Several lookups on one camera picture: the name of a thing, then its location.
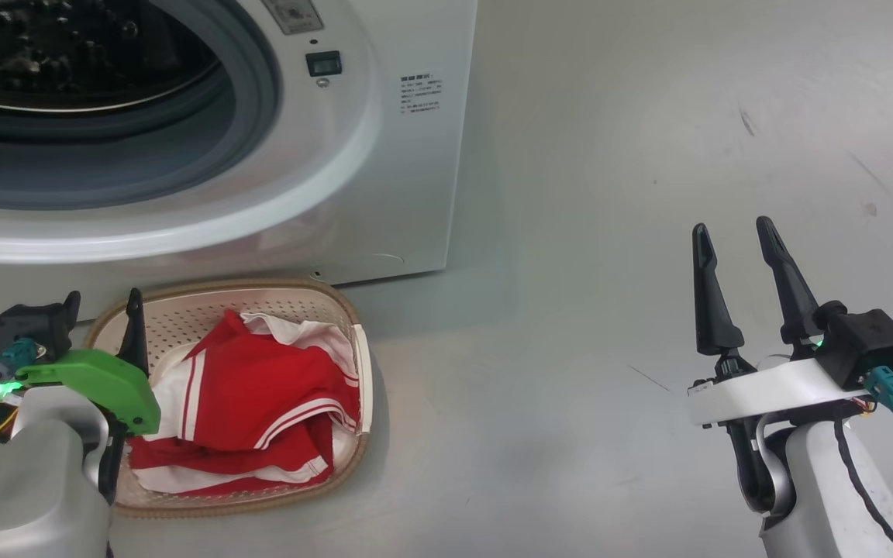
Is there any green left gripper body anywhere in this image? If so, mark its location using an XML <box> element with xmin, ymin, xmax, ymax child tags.
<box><xmin>16</xmin><ymin>349</ymin><xmax>162</xmax><ymax>436</ymax></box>

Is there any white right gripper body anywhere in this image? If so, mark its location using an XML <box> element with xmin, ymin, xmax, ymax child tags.
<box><xmin>687</xmin><ymin>356</ymin><xmax>874</xmax><ymax>427</ymax></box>

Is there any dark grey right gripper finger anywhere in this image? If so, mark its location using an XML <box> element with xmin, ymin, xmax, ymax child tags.
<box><xmin>756</xmin><ymin>215</ymin><xmax>823</xmax><ymax>346</ymax></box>
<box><xmin>692</xmin><ymin>223</ymin><xmax>745</xmax><ymax>357</ymax></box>

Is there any red and white jersey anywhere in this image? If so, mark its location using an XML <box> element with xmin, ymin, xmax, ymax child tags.
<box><xmin>127</xmin><ymin>310</ymin><xmax>362</xmax><ymax>497</ymax></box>

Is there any cream perforated laundry basket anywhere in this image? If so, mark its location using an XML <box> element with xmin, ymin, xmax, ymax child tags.
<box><xmin>84</xmin><ymin>279</ymin><xmax>374</xmax><ymax>518</ymax></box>

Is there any white front-load washing machine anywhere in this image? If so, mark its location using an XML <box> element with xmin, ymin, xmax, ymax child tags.
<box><xmin>0</xmin><ymin>0</ymin><xmax>478</xmax><ymax>323</ymax></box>

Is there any black door latch socket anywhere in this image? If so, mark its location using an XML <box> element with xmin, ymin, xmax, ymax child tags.
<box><xmin>305</xmin><ymin>50</ymin><xmax>343</xmax><ymax>78</ymax></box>

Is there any grey warning sticker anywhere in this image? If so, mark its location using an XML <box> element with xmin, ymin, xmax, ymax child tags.
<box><xmin>262</xmin><ymin>0</ymin><xmax>325</xmax><ymax>36</ymax></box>

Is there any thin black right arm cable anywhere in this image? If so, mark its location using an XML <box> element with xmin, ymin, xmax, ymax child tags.
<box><xmin>834</xmin><ymin>418</ymin><xmax>893</xmax><ymax>558</ymax></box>

